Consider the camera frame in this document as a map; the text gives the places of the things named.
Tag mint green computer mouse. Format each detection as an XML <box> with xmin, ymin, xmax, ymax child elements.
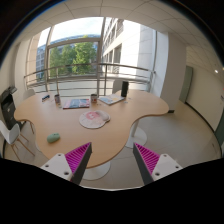
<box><xmin>47</xmin><ymin>133</ymin><xmax>60</xmax><ymax>143</ymax></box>

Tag black speaker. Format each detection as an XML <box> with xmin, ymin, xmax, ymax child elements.
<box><xmin>121</xmin><ymin>81</ymin><xmax>129</xmax><ymax>97</ymax></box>

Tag black office chair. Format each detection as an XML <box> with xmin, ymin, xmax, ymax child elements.
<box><xmin>0</xmin><ymin>86</ymin><xmax>23</xmax><ymax>129</ymax></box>

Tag white chair far side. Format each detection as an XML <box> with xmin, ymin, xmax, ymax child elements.
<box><xmin>23</xmin><ymin>89</ymin><xmax>35</xmax><ymax>100</ymax></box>

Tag wooden curved table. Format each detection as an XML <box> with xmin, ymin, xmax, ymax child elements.
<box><xmin>13</xmin><ymin>89</ymin><xmax>170</xmax><ymax>181</ymax></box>

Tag white chair behind table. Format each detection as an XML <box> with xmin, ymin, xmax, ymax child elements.
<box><xmin>112</xmin><ymin>80</ymin><xmax>123</xmax><ymax>93</ymax></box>

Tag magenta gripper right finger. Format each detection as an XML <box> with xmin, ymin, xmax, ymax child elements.
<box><xmin>133</xmin><ymin>143</ymin><xmax>182</xmax><ymax>185</ymax></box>

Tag light blue open book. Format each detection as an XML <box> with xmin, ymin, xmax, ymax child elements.
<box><xmin>99</xmin><ymin>94</ymin><xmax>123</xmax><ymax>105</ymax></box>

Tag printed can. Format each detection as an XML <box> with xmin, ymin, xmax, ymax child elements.
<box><xmin>54</xmin><ymin>94</ymin><xmax>61</xmax><ymax>107</ymax></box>

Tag metal balcony railing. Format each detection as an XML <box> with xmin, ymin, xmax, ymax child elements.
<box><xmin>24</xmin><ymin>63</ymin><xmax>155</xmax><ymax>97</ymax></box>

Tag green door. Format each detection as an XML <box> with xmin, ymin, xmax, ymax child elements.
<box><xmin>179</xmin><ymin>66</ymin><xmax>193</xmax><ymax>103</ymax></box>

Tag small blue object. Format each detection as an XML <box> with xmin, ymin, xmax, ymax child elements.
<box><xmin>42</xmin><ymin>95</ymin><xmax>50</xmax><ymax>102</ymax></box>

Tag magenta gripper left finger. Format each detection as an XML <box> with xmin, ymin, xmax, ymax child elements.
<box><xmin>42</xmin><ymin>143</ymin><xmax>92</xmax><ymax>185</ymax></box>

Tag white chair wooden legs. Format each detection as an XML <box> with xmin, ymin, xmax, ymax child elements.
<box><xmin>0</xmin><ymin>120</ymin><xmax>34</xmax><ymax>159</ymax></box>

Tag round pink mouse pad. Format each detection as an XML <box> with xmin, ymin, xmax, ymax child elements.
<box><xmin>79</xmin><ymin>110</ymin><xmax>110</xmax><ymax>129</ymax></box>

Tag red and blue book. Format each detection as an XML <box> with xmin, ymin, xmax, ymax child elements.
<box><xmin>63</xmin><ymin>99</ymin><xmax>90</xmax><ymax>109</ymax></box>

